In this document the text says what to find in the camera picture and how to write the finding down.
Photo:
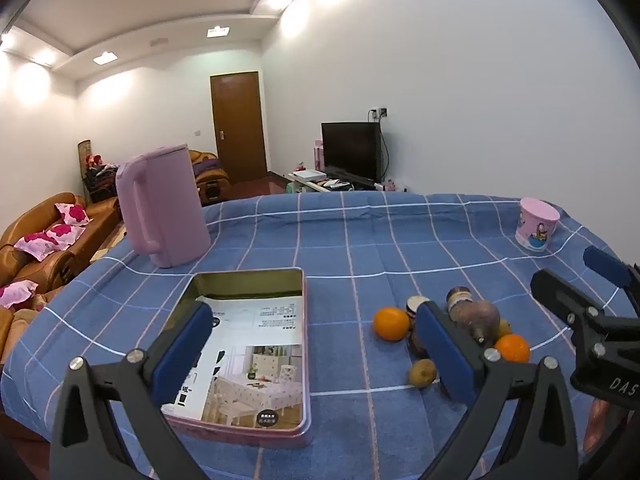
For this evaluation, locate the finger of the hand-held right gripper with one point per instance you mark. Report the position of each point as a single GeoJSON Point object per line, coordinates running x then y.
{"type": "Point", "coordinates": [605, 266]}
{"type": "Point", "coordinates": [555, 292]}

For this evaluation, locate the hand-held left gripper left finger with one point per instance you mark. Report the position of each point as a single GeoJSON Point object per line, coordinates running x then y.
{"type": "Point", "coordinates": [182, 355]}

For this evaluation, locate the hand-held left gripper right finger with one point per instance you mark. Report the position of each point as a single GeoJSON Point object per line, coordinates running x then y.
{"type": "Point", "coordinates": [445, 355]}

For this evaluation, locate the dark brown round mangosteen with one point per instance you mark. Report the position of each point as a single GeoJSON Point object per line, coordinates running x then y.
{"type": "Point", "coordinates": [416, 344]}

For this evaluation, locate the orange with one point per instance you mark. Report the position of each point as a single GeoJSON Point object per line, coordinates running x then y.
{"type": "Point", "coordinates": [392, 324]}
{"type": "Point", "coordinates": [512, 349]}

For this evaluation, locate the yellow-green round passion fruit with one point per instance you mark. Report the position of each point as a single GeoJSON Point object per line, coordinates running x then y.
{"type": "Point", "coordinates": [504, 327]}

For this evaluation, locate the pink rectangular tin box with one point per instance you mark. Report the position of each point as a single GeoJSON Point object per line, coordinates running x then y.
{"type": "Point", "coordinates": [295, 440]}

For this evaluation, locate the person's right hand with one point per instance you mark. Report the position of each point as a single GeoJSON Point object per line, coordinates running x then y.
{"type": "Point", "coordinates": [597, 430]}

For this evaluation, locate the pink cartoon cup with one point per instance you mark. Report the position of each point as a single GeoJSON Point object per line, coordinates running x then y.
{"type": "Point", "coordinates": [537, 227]}

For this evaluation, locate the printed paper leaflet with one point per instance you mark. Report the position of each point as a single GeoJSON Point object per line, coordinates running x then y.
{"type": "Point", "coordinates": [260, 330]}

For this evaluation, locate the blue checked tablecloth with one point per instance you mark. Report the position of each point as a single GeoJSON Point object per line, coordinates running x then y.
{"type": "Point", "coordinates": [350, 240]}

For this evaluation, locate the pink electric kettle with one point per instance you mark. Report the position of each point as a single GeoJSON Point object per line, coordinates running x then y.
{"type": "Point", "coordinates": [170, 200]}

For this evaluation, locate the pink floral cushion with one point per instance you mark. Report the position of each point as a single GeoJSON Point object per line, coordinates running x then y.
{"type": "Point", "coordinates": [37, 246]}
{"type": "Point", "coordinates": [17, 292]}
{"type": "Point", "coordinates": [74, 214]}
{"type": "Point", "coordinates": [62, 232]}

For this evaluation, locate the brown leather armchair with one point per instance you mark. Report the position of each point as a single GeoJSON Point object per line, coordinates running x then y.
{"type": "Point", "coordinates": [12, 325]}

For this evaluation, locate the small pink trinkets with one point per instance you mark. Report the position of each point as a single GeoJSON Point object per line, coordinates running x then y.
{"type": "Point", "coordinates": [392, 184]}

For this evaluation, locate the purple cloth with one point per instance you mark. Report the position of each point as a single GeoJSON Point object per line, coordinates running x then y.
{"type": "Point", "coordinates": [207, 166]}

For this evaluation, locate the dark cluttered rack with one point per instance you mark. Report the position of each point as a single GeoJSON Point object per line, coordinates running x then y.
{"type": "Point", "coordinates": [100, 182]}

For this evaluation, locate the glass television stand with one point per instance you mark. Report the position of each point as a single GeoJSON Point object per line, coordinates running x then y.
{"type": "Point", "coordinates": [345, 186]}

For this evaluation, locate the small brown leather sofa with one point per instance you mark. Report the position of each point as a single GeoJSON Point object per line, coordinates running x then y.
{"type": "Point", "coordinates": [202, 157]}

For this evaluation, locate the long brown leather sofa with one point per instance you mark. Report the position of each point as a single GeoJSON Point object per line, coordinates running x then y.
{"type": "Point", "coordinates": [30, 215]}

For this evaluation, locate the red plush toys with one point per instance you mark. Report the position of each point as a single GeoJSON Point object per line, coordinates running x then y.
{"type": "Point", "coordinates": [95, 160]}

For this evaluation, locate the flat white box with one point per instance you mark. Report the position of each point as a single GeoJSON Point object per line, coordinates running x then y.
{"type": "Point", "coordinates": [310, 175]}

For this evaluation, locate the brown framed board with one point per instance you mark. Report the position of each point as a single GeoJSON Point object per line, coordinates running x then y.
{"type": "Point", "coordinates": [84, 152]}

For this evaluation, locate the black television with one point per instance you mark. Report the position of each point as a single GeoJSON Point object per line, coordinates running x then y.
{"type": "Point", "coordinates": [350, 147]}

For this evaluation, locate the brown wooden door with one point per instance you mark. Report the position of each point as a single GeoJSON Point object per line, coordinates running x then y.
{"type": "Point", "coordinates": [237, 130]}

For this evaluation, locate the tall pink box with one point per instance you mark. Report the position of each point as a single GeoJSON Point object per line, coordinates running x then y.
{"type": "Point", "coordinates": [318, 152]}

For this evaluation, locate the square ceiling light panel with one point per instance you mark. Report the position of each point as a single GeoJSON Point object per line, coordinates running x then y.
{"type": "Point", "coordinates": [104, 58]}
{"type": "Point", "coordinates": [218, 31]}

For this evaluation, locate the wall socket with plugs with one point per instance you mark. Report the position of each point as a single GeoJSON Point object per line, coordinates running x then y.
{"type": "Point", "coordinates": [378, 111]}

